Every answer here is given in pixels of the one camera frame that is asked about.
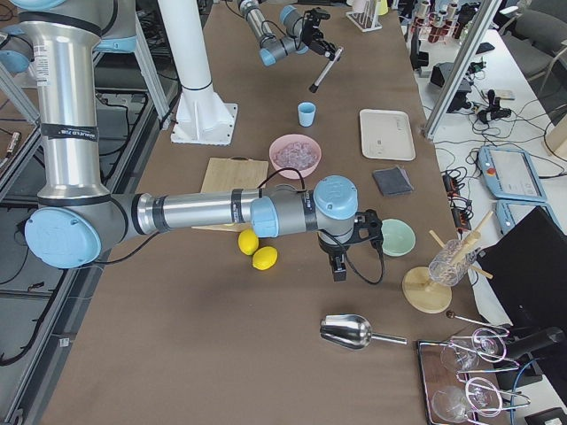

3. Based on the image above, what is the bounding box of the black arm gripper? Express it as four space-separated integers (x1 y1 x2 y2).
301 7 340 60

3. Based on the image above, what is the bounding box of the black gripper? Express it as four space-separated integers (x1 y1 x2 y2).
318 209 383 282

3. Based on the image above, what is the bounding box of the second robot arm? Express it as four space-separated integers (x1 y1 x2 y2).
237 1 337 66

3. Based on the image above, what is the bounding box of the steel ice scoop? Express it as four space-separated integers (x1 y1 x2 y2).
320 313 408 350

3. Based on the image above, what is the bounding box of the light blue cup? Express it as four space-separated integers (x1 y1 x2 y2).
298 102 316 128

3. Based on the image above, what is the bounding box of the wooden cup stand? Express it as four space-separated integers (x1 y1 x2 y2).
402 211 493 313

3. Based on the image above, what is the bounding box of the pile of clear ice cubes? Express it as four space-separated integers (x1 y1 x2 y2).
274 142 320 170

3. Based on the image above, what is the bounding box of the pale green bowl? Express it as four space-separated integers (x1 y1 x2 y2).
382 219 416 257

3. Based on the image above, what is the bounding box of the whole lemon far left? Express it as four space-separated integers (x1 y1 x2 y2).
252 246 278 271

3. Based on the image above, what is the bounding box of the whole lemon near board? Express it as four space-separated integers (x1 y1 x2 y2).
237 228 260 256

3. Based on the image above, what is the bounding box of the cream rabbit tray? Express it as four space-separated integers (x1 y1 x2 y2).
359 109 416 161

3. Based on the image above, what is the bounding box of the grey folded cloth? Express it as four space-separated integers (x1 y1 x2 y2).
372 166 414 197

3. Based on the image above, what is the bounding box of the pink bowl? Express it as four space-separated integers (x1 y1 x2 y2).
268 134 322 180

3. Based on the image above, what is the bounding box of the clear glass on stand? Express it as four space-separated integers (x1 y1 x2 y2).
428 239 478 287

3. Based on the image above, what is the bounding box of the bamboo cutting board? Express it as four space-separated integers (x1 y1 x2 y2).
190 158 270 232

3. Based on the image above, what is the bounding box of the wine glass rack tray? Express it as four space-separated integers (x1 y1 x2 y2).
416 328 531 424

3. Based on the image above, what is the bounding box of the blue teach pendant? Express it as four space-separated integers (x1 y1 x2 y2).
495 199 556 236
478 146 548 202

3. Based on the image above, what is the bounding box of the black monitor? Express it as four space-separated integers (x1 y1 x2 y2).
478 207 566 329

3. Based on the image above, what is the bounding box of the arm gripper cable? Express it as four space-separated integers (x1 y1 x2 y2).
260 12 311 50

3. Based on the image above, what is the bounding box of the white wire rack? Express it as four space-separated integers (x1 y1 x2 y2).
346 0 382 33

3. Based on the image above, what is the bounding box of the aluminium frame post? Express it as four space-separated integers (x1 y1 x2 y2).
423 0 501 141

